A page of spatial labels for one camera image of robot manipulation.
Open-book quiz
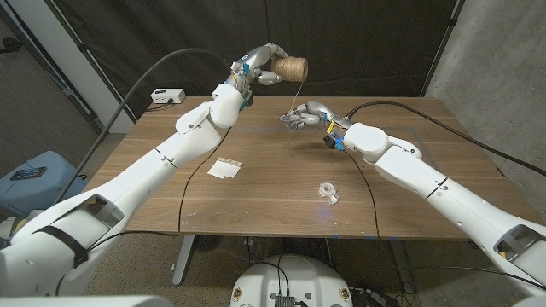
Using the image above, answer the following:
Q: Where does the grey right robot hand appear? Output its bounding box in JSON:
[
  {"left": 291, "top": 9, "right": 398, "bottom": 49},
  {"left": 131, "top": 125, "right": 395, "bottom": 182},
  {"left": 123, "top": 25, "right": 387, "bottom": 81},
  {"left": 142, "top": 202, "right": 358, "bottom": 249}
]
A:
[{"left": 279, "top": 100, "right": 354, "bottom": 137}]

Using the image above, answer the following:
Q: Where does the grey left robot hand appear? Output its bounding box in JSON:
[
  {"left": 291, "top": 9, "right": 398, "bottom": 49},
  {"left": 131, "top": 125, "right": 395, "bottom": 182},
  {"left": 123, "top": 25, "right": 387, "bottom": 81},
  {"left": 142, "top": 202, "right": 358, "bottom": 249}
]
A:
[{"left": 224, "top": 42, "right": 290, "bottom": 99}]

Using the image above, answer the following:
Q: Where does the jute twine spool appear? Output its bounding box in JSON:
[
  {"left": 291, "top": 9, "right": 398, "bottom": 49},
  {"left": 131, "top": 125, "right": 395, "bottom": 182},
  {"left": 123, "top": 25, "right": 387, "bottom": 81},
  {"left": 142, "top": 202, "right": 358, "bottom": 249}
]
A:
[{"left": 270, "top": 55, "right": 310, "bottom": 84}]

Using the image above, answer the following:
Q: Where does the clear tape dispenser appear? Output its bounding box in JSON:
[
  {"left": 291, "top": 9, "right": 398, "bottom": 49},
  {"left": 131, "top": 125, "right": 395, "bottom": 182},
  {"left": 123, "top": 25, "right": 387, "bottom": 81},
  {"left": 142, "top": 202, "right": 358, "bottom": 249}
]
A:
[{"left": 318, "top": 181, "right": 340, "bottom": 206}]

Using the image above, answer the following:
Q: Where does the white sticker sheet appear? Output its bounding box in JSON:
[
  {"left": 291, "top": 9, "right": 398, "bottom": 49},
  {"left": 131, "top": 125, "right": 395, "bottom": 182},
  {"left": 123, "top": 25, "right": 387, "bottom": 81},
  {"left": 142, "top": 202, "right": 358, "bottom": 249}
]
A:
[{"left": 206, "top": 156, "right": 244, "bottom": 180}]

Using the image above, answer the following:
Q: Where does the grey marking tape strip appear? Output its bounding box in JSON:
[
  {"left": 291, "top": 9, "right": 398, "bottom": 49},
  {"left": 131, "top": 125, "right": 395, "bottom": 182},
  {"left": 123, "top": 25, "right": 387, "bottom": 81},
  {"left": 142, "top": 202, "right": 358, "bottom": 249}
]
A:
[{"left": 411, "top": 127, "right": 440, "bottom": 171}]

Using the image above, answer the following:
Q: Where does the white power outlet box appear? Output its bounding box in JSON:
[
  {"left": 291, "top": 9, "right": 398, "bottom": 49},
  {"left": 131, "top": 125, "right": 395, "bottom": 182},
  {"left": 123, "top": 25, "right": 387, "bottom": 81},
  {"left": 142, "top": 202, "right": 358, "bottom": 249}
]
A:
[{"left": 151, "top": 88, "right": 187, "bottom": 105}]

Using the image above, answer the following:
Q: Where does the dark grey cloth mat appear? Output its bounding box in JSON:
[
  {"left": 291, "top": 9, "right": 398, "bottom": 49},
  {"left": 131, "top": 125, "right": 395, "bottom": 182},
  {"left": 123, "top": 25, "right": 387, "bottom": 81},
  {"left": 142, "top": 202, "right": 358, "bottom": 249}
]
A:
[{"left": 42, "top": 0, "right": 466, "bottom": 129}]

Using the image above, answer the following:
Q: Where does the black backdrop stand pole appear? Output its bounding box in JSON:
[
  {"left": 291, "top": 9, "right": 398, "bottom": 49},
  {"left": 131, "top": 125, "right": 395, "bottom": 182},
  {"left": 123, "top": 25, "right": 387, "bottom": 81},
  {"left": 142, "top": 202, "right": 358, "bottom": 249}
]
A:
[
  {"left": 42, "top": 0, "right": 137, "bottom": 125},
  {"left": 420, "top": 0, "right": 467, "bottom": 98}
]

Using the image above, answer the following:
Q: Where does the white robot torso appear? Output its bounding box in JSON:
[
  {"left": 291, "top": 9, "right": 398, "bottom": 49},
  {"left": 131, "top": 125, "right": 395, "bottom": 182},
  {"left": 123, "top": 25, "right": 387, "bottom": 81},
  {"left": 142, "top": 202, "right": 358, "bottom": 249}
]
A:
[{"left": 229, "top": 254, "right": 354, "bottom": 307}]

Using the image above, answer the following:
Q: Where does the black floor fan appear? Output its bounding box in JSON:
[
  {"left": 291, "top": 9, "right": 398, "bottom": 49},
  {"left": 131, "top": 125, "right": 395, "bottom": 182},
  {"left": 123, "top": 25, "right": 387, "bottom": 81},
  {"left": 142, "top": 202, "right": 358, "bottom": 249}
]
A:
[{"left": 194, "top": 235, "right": 224, "bottom": 252}]

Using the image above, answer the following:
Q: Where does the metal table leg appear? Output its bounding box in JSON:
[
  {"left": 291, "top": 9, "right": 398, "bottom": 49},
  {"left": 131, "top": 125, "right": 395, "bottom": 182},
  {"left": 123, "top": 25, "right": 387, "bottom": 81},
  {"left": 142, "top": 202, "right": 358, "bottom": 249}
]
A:
[
  {"left": 171, "top": 235, "right": 197, "bottom": 287},
  {"left": 390, "top": 240, "right": 417, "bottom": 295}
]

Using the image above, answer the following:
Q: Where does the grey power strip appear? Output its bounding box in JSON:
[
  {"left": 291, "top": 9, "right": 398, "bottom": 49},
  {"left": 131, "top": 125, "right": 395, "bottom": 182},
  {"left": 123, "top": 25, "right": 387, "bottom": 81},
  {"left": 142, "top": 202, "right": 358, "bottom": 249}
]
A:
[{"left": 350, "top": 288, "right": 400, "bottom": 307}]

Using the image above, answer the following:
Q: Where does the black patterned card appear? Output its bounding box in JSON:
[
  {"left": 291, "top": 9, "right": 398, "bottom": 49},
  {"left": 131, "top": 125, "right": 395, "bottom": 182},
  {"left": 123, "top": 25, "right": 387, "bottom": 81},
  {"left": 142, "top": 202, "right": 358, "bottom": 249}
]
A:
[{"left": 10, "top": 166, "right": 48, "bottom": 182}]

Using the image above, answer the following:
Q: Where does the blue plastic bin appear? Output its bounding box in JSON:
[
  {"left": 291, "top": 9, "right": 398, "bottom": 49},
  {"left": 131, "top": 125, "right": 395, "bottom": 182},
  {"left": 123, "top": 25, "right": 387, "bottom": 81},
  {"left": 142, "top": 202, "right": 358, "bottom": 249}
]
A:
[{"left": 0, "top": 150, "right": 89, "bottom": 218}]

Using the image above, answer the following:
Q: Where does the white robot chest panel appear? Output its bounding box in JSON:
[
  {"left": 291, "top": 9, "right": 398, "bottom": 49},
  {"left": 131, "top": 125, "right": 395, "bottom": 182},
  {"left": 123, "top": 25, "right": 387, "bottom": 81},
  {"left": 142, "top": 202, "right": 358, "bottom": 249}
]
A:
[{"left": 0, "top": 295, "right": 174, "bottom": 307}]

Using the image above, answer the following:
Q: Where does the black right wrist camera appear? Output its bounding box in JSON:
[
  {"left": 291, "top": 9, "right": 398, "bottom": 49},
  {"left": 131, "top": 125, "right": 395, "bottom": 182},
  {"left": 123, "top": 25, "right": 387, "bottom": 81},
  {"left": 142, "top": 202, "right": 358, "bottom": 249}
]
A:
[{"left": 322, "top": 134, "right": 346, "bottom": 153}]

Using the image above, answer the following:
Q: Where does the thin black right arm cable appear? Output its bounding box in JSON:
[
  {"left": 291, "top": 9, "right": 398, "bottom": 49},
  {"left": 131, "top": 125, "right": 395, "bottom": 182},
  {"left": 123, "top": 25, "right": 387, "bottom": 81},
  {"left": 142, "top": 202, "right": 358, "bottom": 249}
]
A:
[{"left": 343, "top": 149, "right": 546, "bottom": 291}]

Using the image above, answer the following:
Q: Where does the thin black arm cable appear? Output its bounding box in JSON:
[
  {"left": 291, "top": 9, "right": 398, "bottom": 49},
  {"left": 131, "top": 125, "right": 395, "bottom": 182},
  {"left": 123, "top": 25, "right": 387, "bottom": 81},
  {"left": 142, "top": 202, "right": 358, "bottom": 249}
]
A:
[
  {"left": 343, "top": 149, "right": 546, "bottom": 291},
  {"left": 55, "top": 125, "right": 234, "bottom": 298}
]

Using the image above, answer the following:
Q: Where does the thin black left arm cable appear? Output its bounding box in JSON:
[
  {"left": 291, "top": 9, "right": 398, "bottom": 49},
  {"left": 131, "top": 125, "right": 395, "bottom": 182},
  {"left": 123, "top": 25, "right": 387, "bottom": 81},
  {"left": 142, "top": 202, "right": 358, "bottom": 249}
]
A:
[{"left": 55, "top": 125, "right": 234, "bottom": 298}]

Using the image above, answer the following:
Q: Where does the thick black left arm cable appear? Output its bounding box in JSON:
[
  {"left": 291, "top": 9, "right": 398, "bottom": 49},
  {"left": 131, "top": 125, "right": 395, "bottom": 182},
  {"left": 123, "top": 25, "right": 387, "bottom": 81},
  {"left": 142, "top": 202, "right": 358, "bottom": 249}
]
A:
[{"left": 53, "top": 47, "right": 234, "bottom": 206}]

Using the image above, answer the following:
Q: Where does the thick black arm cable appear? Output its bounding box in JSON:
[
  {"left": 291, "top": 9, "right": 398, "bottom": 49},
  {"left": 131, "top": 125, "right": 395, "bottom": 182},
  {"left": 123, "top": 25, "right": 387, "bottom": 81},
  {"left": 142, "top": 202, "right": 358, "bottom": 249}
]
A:
[
  {"left": 53, "top": 47, "right": 234, "bottom": 206},
  {"left": 345, "top": 101, "right": 546, "bottom": 178}
]

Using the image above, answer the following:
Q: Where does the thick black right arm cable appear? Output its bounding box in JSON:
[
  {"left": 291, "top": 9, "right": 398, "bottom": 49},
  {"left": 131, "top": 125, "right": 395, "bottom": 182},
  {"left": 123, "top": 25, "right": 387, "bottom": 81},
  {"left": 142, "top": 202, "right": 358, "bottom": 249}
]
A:
[{"left": 345, "top": 101, "right": 546, "bottom": 178}]

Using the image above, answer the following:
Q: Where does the black torso cable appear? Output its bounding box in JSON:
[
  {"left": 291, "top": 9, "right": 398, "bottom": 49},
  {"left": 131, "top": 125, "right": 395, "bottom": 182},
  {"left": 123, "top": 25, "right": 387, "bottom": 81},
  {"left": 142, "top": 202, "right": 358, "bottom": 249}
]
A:
[{"left": 253, "top": 254, "right": 291, "bottom": 296}]

